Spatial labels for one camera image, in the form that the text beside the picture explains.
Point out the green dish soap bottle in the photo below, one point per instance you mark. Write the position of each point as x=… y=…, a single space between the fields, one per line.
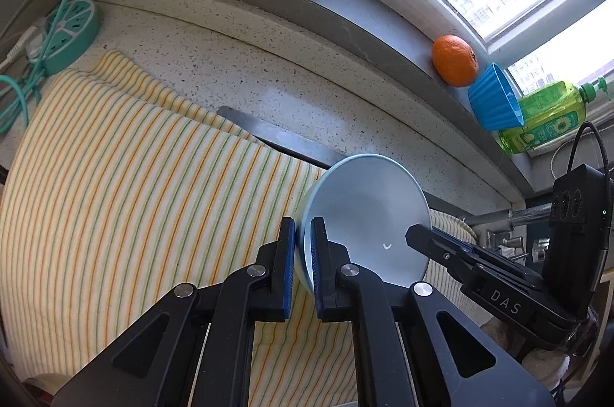
x=551 y=109

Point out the white plug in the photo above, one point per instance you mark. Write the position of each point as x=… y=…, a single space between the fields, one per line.
x=33 y=44

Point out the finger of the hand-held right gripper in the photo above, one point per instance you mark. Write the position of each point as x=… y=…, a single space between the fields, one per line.
x=503 y=275
x=431 y=244

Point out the round teal power strip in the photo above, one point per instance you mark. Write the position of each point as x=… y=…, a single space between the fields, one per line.
x=72 y=32

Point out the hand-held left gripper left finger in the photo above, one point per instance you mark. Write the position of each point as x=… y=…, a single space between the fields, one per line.
x=288 y=268

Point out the chrome faucet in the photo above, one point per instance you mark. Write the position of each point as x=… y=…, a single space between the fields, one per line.
x=527 y=212

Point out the striped yellow cloth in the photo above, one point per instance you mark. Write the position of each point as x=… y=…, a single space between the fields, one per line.
x=144 y=196

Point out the person's right hand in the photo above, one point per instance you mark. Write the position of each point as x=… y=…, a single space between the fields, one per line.
x=547 y=364

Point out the blue ribbed cup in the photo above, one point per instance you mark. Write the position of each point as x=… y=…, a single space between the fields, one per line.
x=494 y=97

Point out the light blue ceramic bowl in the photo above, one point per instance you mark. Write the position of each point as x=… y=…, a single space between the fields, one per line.
x=364 y=205

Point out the orange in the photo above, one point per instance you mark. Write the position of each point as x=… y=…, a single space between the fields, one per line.
x=454 y=61

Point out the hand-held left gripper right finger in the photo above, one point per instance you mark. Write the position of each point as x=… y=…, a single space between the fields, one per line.
x=315 y=268

